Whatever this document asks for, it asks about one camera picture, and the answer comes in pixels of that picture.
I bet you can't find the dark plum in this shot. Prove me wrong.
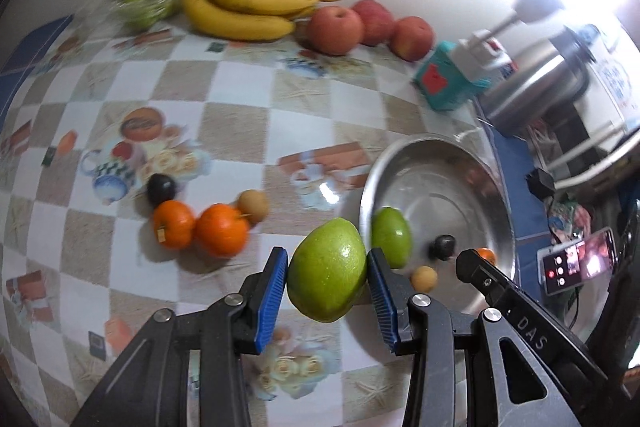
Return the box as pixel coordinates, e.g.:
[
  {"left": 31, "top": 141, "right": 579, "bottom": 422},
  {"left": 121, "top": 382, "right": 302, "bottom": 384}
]
[
  {"left": 428, "top": 234, "right": 457, "bottom": 261},
  {"left": 145, "top": 173, "right": 178, "bottom": 208}
]

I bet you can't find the green mango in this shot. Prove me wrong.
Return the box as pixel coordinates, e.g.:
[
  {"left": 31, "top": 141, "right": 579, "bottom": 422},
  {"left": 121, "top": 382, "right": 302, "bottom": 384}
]
[
  {"left": 286, "top": 218, "right": 367, "bottom": 323},
  {"left": 371, "top": 207, "right": 412, "bottom": 269}
]

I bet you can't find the small longan in bowl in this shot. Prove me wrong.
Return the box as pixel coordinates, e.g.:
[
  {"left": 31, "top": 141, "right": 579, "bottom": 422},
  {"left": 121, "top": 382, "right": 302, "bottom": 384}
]
[{"left": 410, "top": 265, "right": 438, "bottom": 294}]

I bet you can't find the small tangerine in bowl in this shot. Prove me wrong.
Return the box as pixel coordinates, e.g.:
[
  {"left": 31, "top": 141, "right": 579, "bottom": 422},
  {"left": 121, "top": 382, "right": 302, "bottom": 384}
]
[{"left": 476, "top": 247, "right": 497, "bottom": 265}]

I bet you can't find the smartphone on stand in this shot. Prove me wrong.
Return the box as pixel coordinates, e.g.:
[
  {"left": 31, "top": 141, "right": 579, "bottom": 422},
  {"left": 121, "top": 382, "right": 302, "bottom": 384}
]
[{"left": 537, "top": 227, "right": 616, "bottom": 296}]

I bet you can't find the stainless steel bowl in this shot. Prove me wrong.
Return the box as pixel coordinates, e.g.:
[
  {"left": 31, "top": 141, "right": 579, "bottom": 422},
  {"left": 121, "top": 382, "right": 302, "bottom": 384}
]
[{"left": 359, "top": 134, "right": 516, "bottom": 314}]

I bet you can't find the orange tangerine left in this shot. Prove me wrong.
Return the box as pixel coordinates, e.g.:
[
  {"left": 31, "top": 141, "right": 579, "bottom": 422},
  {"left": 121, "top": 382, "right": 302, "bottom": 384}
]
[{"left": 152, "top": 199, "right": 196, "bottom": 249}]

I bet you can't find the orange tangerine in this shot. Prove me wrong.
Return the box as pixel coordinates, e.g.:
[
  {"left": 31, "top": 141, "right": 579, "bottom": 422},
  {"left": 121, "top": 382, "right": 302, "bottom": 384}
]
[
  {"left": 194, "top": 202, "right": 250, "bottom": 259},
  {"left": 152, "top": 199, "right": 196, "bottom": 249}
]

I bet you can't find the orange tangerine right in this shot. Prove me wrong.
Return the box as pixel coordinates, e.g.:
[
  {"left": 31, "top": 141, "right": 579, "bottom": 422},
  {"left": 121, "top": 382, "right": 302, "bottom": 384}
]
[{"left": 194, "top": 202, "right": 250, "bottom": 259}]

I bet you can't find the black power adapter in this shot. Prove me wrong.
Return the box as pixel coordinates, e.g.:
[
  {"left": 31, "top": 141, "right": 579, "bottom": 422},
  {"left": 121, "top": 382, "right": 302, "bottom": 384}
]
[{"left": 526, "top": 168, "right": 555, "bottom": 200}]

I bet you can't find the brown longan fruit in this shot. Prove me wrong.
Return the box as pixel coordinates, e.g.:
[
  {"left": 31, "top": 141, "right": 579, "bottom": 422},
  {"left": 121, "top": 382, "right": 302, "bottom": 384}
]
[{"left": 235, "top": 190, "right": 270, "bottom": 227}]

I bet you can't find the teal toy box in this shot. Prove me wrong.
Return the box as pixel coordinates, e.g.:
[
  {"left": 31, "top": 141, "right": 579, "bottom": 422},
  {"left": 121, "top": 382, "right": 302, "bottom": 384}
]
[{"left": 413, "top": 41, "right": 491, "bottom": 112}]

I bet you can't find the steel thermos jug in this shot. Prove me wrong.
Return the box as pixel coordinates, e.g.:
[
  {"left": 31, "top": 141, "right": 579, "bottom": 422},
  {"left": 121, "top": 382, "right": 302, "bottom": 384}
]
[{"left": 478, "top": 24, "right": 600, "bottom": 135}]

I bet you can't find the red apple right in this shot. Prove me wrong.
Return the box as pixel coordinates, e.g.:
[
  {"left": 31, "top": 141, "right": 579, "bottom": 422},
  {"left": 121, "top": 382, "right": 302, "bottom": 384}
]
[{"left": 388, "top": 16, "right": 435, "bottom": 62}]

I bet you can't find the red apple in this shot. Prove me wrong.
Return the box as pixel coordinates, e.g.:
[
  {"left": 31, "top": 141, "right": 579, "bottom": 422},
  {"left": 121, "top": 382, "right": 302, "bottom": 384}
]
[
  {"left": 388, "top": 16, "right": 435, "bottom": 62},
  {"left": 352, "top": 0, "right": 395, "bottom": 46},
  {"left": 306, "top": 5, "right": 364, "bottom": 56}
]

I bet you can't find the red apple middle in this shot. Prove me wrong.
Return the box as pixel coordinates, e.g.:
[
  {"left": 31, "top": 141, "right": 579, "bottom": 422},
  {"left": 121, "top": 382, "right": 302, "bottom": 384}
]
[{"left": 352, "top": 0, "right": 395, "bottom": 46}]

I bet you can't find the red apple front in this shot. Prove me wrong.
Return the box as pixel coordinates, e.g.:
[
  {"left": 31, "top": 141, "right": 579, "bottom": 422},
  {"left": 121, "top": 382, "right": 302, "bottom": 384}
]
[{"left": 306, "top": 5, "right": 364, "bottom": 56}]

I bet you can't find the clear plastic fruit container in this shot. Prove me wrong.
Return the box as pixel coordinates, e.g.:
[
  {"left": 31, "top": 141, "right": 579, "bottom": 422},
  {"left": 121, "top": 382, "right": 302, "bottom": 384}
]
[{"left": 74, "top": 0, "right": 180, "bottom": 37}]

